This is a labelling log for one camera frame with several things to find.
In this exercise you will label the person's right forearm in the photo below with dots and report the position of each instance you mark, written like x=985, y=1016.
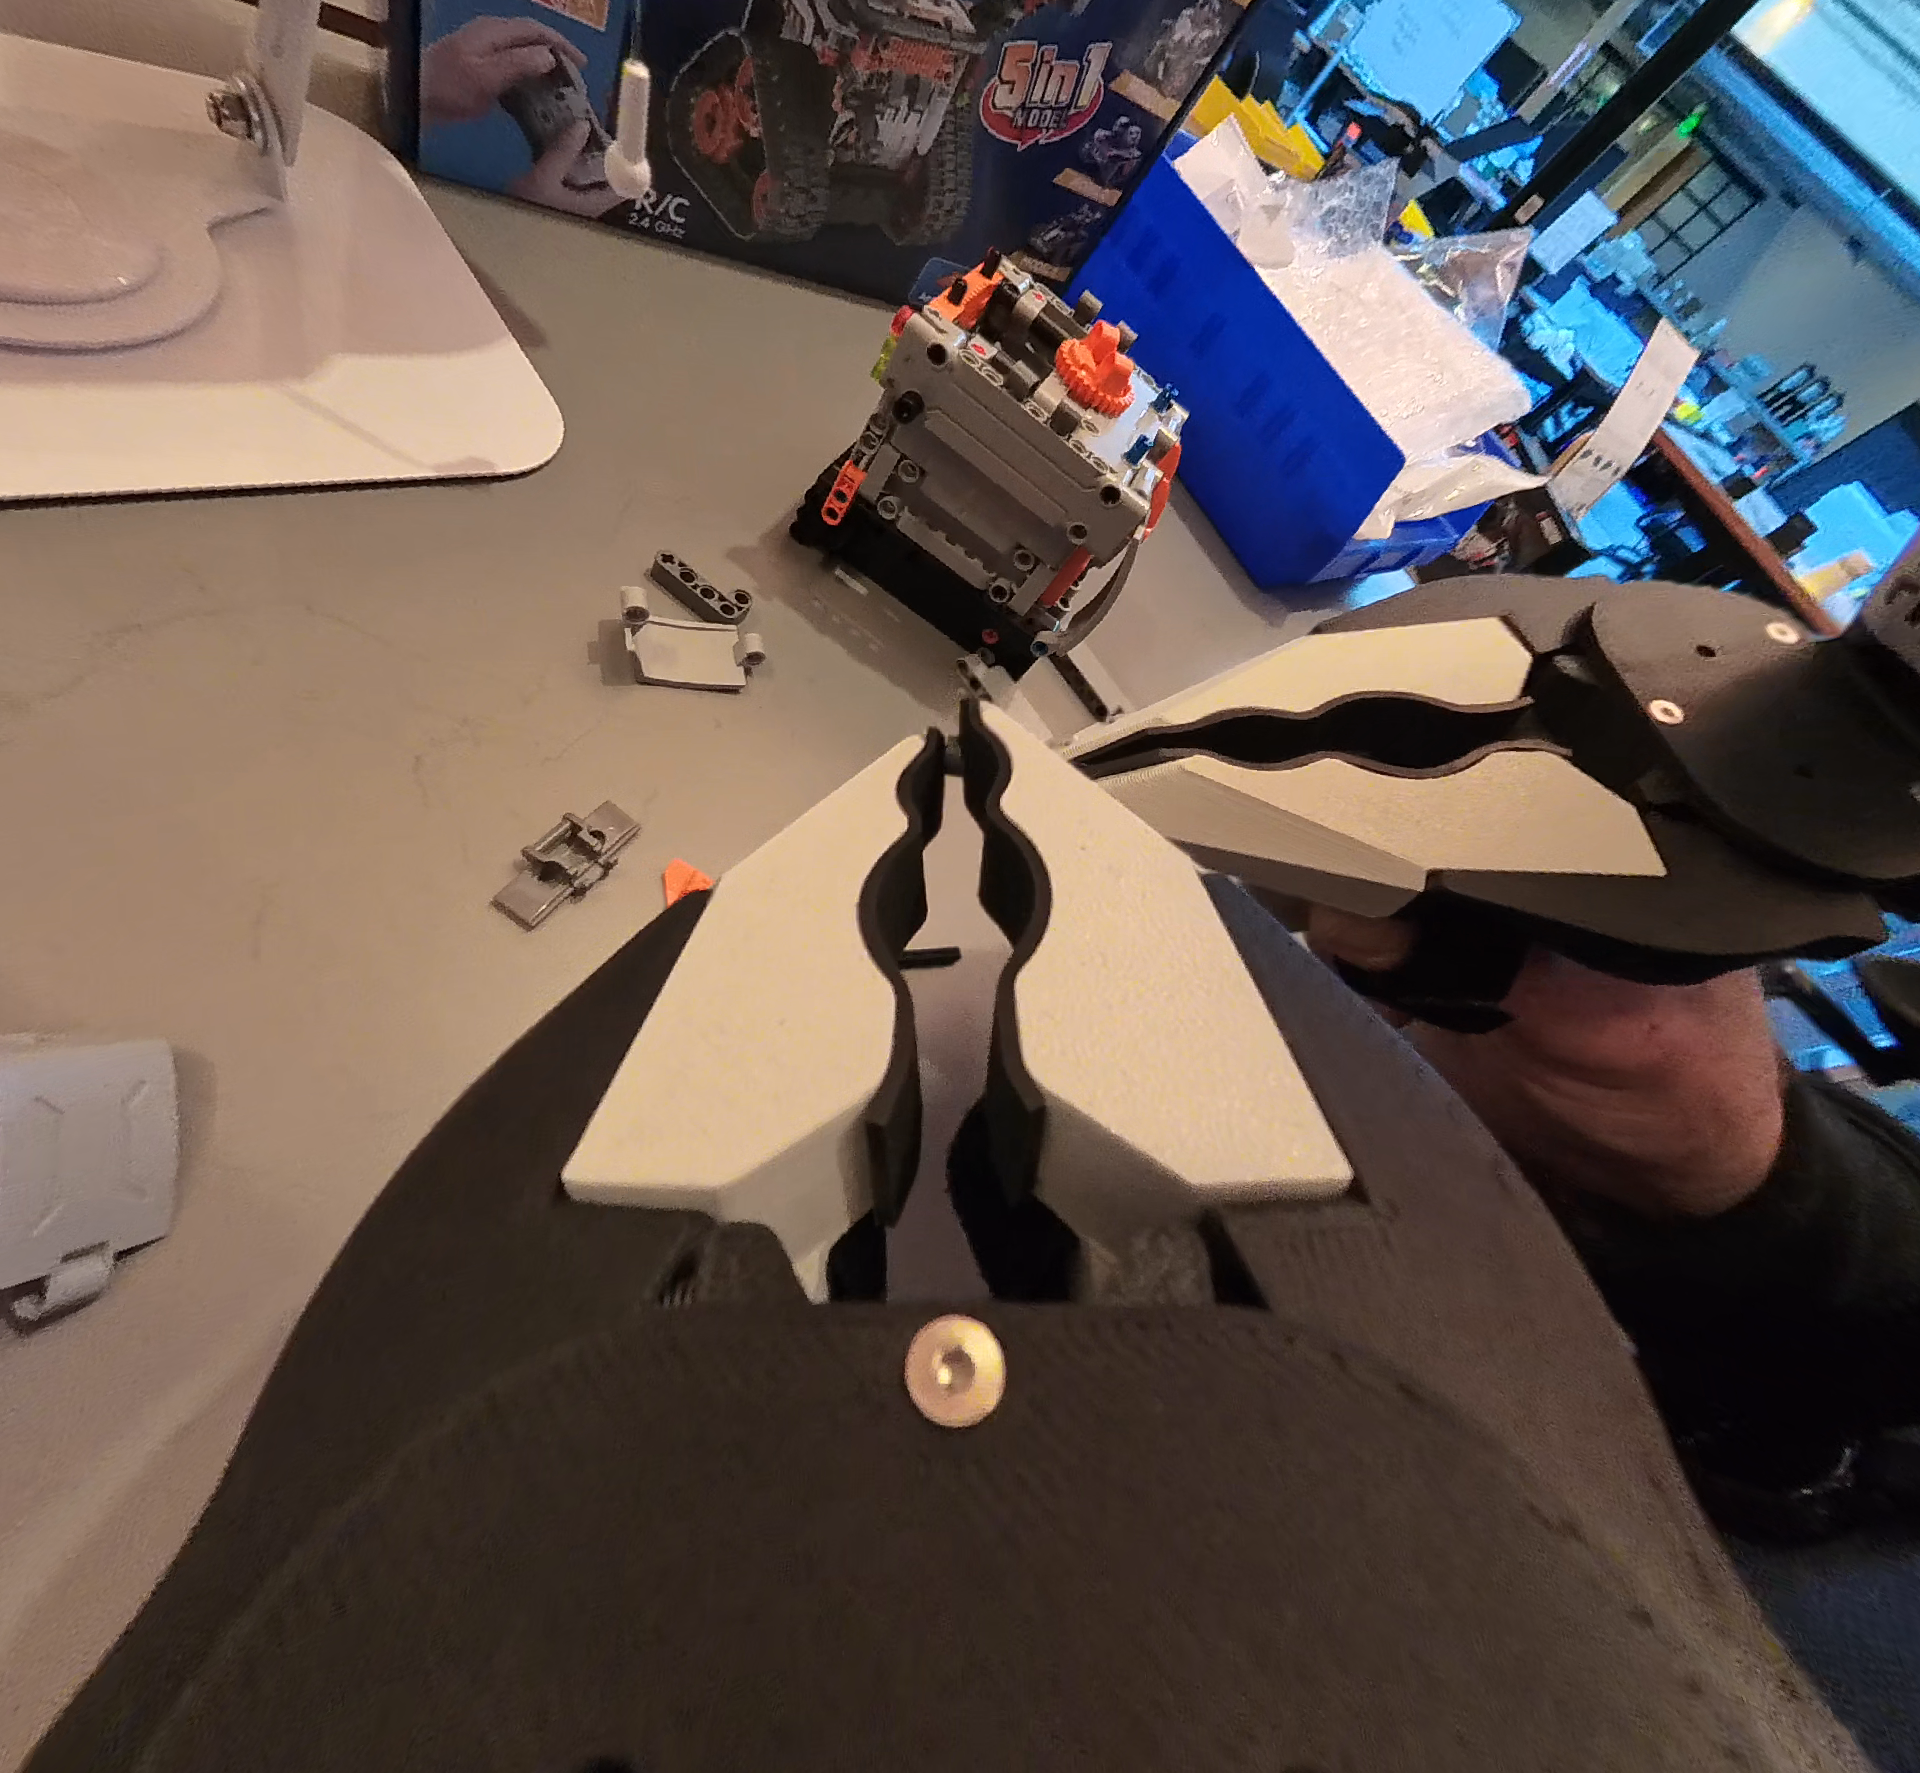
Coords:
x=1800, y=1324

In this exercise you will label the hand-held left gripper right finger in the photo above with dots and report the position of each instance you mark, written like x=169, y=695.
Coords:
x=1172, y=1053

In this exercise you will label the orange wedge piece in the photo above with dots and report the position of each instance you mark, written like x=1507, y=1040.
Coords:
x=687, y=883

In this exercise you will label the black pole lamp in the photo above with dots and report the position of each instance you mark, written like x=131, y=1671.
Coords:
x=1697, y=32

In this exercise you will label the person's right hand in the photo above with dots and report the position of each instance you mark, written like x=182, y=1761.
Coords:
x=1621, y=1096

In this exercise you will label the clear plastic bags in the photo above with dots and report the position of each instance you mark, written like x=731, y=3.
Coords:
x=1380, y=303

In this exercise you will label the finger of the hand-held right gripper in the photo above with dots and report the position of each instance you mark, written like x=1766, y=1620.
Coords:
x=1352, y=685
x=1276, y=827

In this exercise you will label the light grey curved panel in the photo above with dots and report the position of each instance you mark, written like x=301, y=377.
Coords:
x=684, y=648

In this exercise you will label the dark grey track link piece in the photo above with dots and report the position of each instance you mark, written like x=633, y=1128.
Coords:
x=566, y=871

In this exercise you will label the blue storage bin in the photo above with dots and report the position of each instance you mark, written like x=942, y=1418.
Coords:
x=1244, y=377

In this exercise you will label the white tablet stand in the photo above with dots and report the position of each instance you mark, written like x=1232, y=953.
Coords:
x=301, y=347

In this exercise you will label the white paper sheet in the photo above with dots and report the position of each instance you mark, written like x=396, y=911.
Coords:
x=1629, y=415

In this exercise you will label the toy brick robot model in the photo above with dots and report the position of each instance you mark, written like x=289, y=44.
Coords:
x=991, y=454

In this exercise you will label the dark grey angled beam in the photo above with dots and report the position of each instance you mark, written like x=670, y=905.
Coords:
x=697, y=585

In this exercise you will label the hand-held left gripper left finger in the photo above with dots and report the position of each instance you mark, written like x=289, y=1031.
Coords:
x=720, y=1053

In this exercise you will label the toy robot kit box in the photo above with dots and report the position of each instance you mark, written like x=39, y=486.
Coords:
x=841, y=32

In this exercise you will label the grey square panel piece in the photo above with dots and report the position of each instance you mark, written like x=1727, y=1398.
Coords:
x=83, y=1158

